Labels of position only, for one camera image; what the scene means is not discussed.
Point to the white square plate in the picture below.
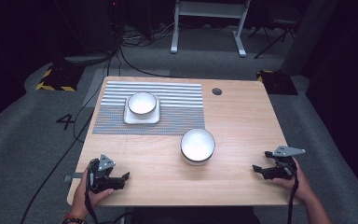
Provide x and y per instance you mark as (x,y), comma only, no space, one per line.
(130,119)

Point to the black tripod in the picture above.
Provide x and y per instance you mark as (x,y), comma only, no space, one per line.
(275,35)

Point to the person's right hand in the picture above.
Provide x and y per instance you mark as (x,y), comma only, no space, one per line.
(300,186)

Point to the black yellow striped stand base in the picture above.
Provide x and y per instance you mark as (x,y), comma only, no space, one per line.
(60,79)

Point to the grey striped placemat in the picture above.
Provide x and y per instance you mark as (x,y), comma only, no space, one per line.
(180,99)

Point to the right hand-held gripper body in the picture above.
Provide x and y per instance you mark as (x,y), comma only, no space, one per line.
(284,170)

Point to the person's left hand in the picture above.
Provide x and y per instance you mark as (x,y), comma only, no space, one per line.
(80,200)

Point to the grey tape strip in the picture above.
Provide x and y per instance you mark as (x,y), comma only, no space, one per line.
(73,177)

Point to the grey flat stand foot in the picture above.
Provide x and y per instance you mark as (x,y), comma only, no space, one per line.
(85,58)

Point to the white desk frame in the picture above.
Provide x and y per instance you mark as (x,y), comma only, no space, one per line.
(209,9)

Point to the white bowl with dark rim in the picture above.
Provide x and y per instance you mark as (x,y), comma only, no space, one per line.
(142,103)
(197,145)

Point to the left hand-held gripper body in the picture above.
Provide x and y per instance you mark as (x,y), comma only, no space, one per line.
(101,179)

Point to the grey pillar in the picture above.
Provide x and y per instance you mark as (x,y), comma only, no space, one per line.
(310,34)

